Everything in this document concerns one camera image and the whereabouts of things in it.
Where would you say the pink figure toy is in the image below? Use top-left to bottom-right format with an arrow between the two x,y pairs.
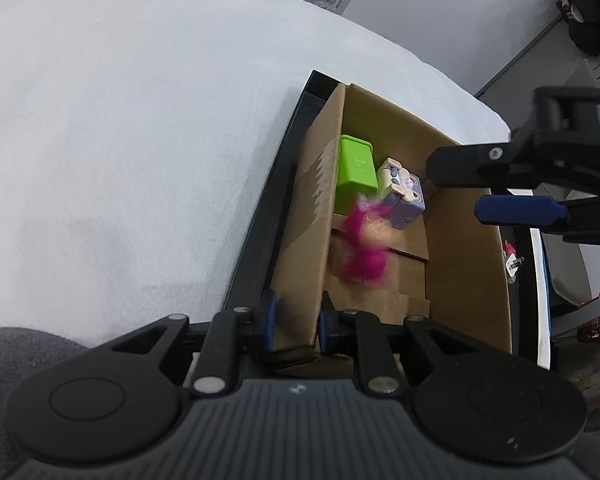
337,197 -> 393,288

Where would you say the white plug toy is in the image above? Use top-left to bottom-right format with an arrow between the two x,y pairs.
501,240 -> 526,283

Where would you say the person's grey clothing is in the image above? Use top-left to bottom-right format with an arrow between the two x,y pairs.
0,327 -> 93,480

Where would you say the green cube toy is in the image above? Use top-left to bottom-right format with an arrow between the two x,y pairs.
334,134 -> 379,213

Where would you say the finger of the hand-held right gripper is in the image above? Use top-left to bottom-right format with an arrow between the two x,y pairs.
425,142 -> 518,189
474,194 -> 600,247

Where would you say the purple rabbit block toy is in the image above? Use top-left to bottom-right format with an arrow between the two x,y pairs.
376,157 -> 427,230

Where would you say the black tray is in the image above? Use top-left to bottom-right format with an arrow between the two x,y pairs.
220,70 -> 553,371

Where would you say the brown cardboard box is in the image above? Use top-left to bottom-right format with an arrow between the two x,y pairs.
269,82 -> 513,361

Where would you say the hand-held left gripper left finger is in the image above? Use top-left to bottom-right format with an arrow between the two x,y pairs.
90,292 -> 279,398

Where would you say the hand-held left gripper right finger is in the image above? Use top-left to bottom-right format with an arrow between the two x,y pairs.
318,292 -> 511,397

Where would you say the grey side table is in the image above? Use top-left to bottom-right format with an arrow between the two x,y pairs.
547,287 -> 600,341

